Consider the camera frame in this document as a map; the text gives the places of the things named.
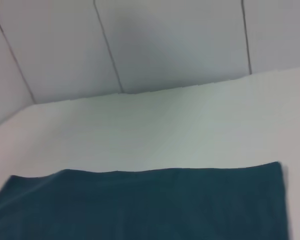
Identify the blue shirt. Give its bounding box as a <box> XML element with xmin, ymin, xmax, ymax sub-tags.
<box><xmin>0</xmin><ymin>161</ymin><xmax>291</xmax><ymax>240</ymax></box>

